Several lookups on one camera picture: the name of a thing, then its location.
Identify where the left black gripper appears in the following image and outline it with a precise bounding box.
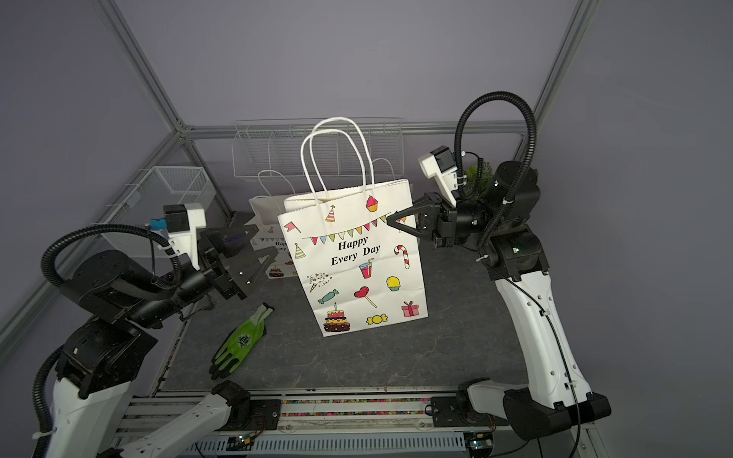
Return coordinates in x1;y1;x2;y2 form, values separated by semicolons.
134;222;282;326

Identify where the white party paper bag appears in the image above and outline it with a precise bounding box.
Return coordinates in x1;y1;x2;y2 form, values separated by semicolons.
278;116;429;337

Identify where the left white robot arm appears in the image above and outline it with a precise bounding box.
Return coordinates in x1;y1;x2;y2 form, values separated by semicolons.
32;224;279;457

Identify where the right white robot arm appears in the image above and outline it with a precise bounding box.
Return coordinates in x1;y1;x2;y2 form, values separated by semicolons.
387;155;612;440

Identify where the left rear white paper bag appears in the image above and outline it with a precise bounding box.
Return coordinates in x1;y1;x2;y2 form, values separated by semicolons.
247;169;298;280

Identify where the artificial plant in black vase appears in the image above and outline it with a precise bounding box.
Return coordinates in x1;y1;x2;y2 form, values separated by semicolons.
464;162;494;202

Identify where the green work glove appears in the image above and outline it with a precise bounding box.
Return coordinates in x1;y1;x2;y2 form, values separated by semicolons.
209;303;274;380

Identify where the right black corrugated cable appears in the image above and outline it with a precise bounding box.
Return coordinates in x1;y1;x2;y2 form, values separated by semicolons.
454;90;539;247

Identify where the black corrugated cable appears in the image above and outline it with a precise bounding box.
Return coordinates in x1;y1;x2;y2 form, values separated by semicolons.
454;90;539;247
39;224;183;287

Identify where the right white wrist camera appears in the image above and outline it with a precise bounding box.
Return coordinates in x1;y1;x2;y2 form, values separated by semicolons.
418;146;458;208

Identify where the left black corrugated cable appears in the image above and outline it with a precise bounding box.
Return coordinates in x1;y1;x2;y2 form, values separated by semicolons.
39;224;183;287

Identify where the white wire wall shelf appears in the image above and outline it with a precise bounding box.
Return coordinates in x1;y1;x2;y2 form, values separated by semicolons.
231;118;405;179

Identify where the white wire basket on left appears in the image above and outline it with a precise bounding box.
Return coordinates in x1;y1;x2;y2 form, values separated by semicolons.
93;166;216;261

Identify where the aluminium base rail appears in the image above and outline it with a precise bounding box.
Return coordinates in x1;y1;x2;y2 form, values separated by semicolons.
113;387;597;458

